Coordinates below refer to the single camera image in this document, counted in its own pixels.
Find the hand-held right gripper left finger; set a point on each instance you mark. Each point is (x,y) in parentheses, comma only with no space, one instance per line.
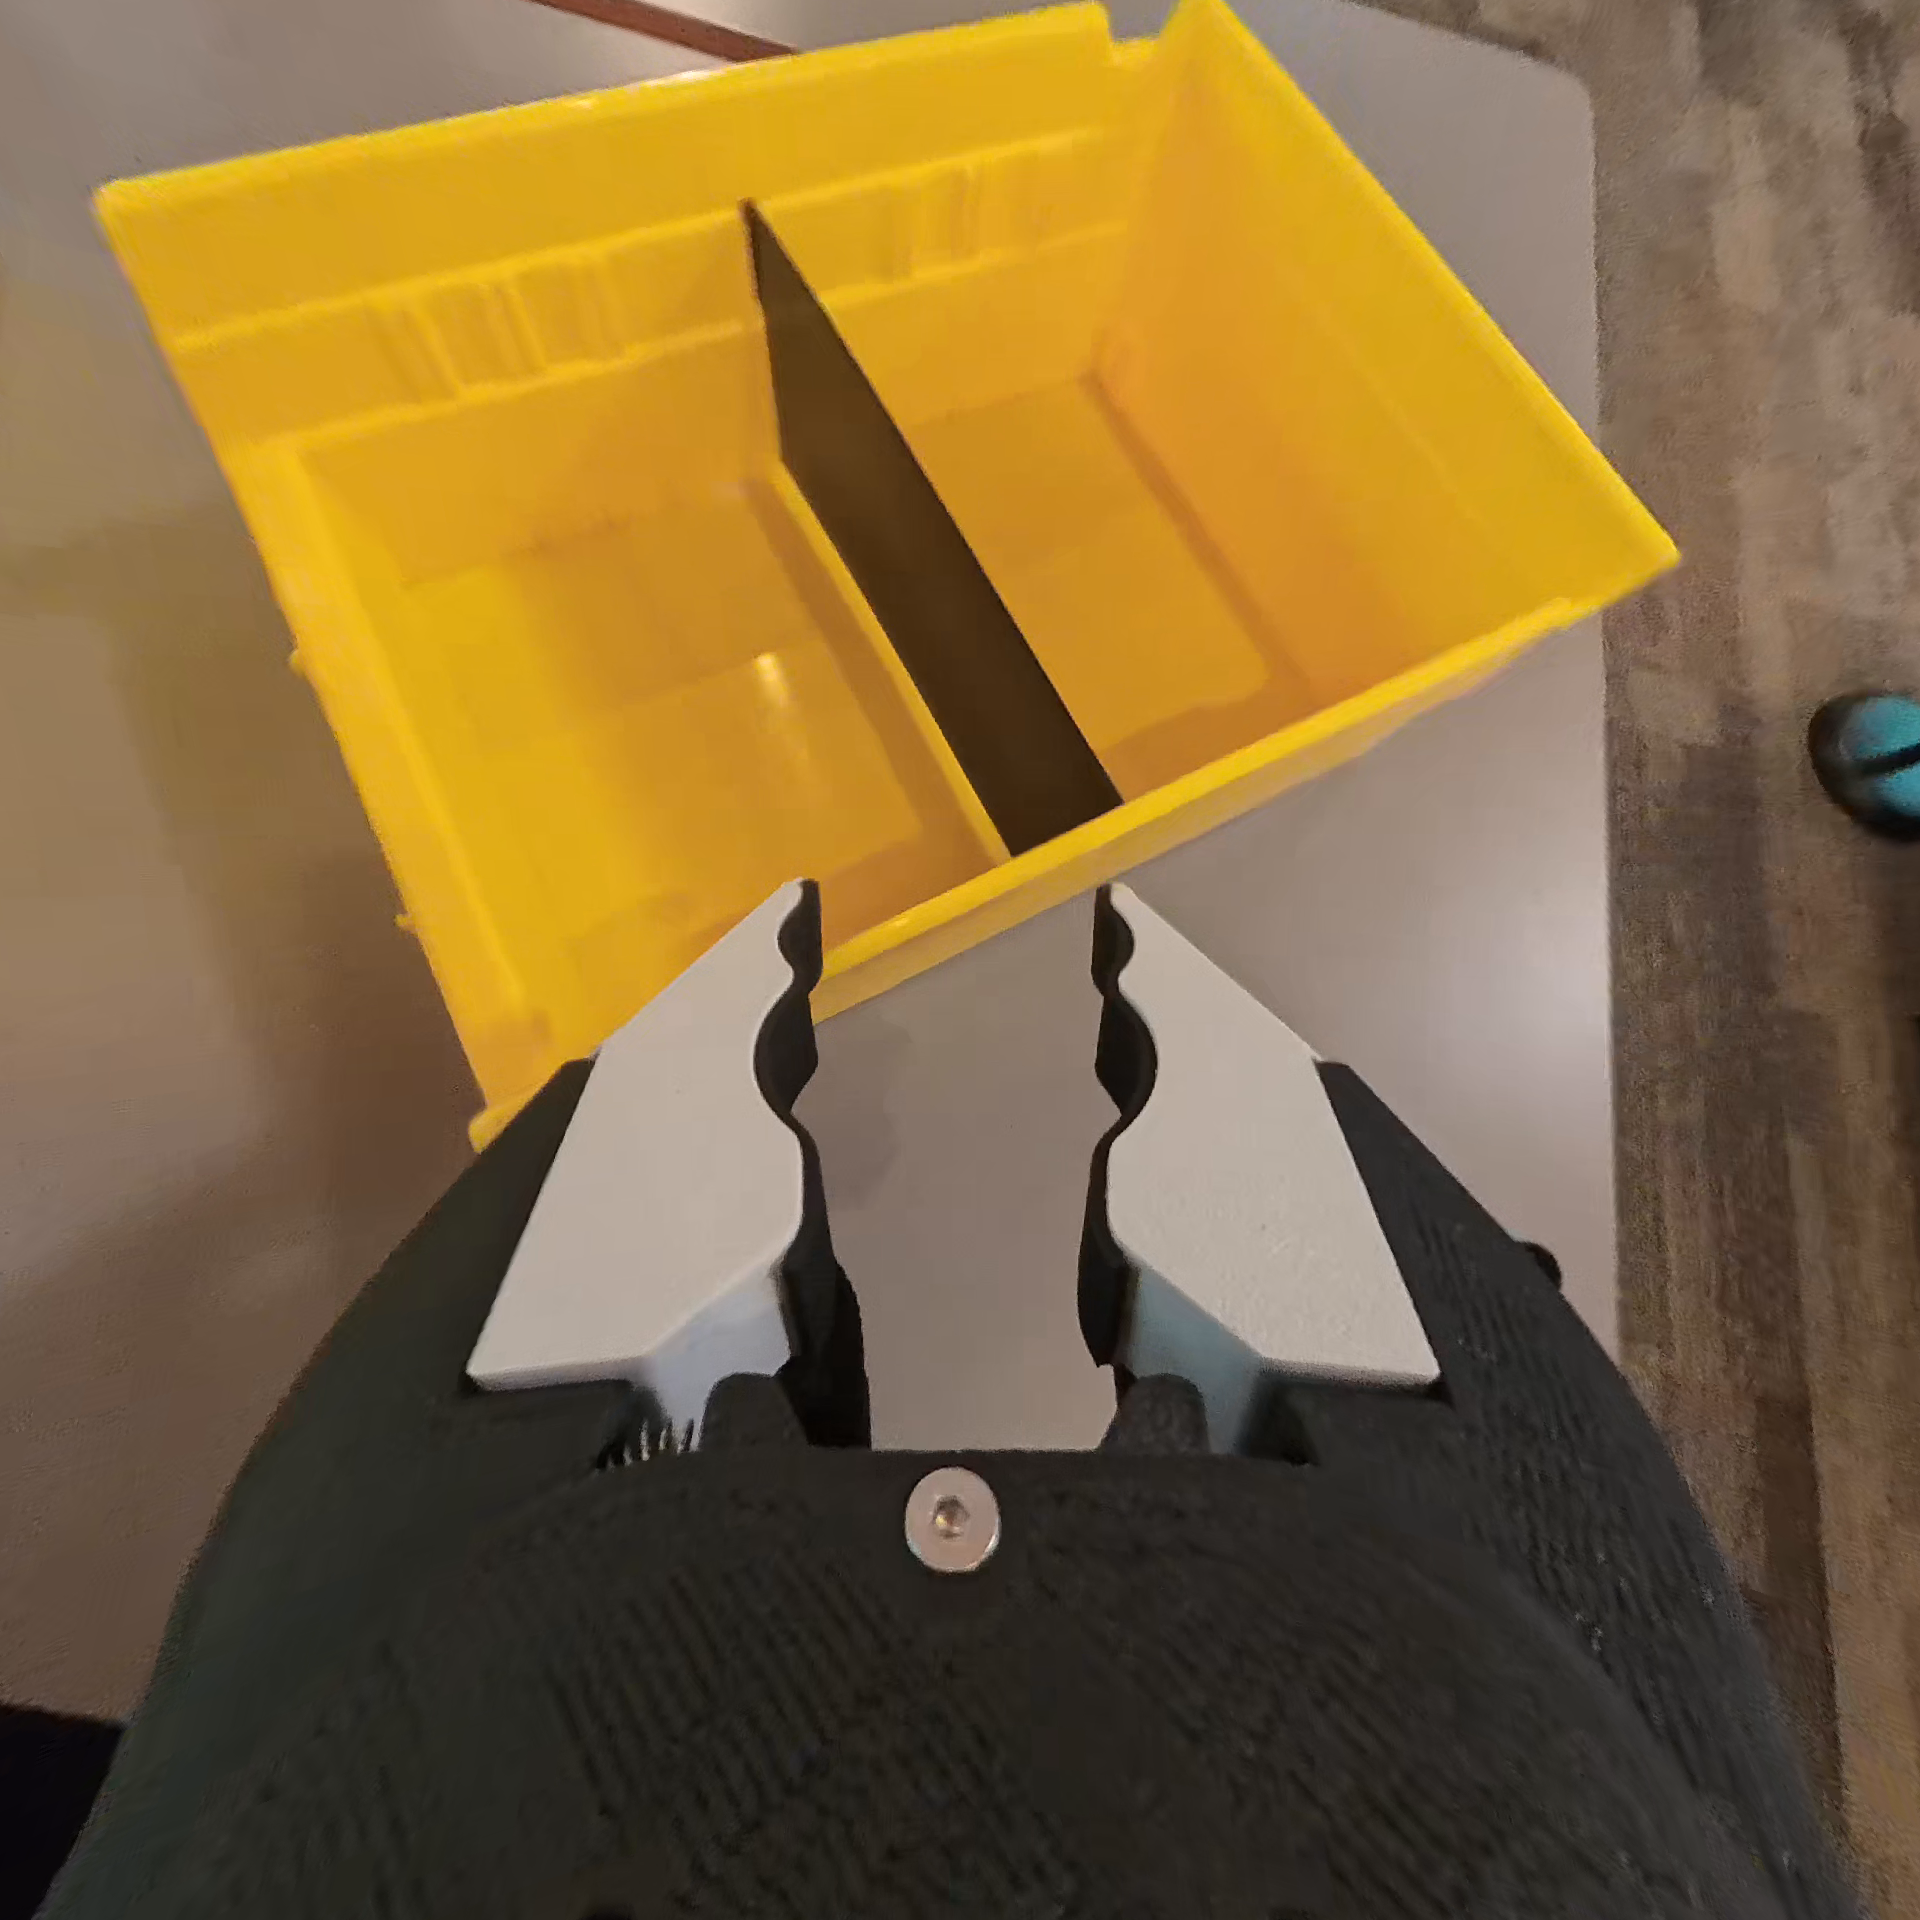
(641,1203)

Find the black bin divider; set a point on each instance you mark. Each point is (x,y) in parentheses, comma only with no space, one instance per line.
(898,520)

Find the black tripod with teal foot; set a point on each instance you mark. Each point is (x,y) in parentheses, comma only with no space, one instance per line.
(1879,755)

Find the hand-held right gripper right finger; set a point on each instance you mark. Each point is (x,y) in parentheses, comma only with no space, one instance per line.
(1257,1203)

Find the yellow divided plastic bin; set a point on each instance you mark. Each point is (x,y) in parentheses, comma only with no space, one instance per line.
(604,634)

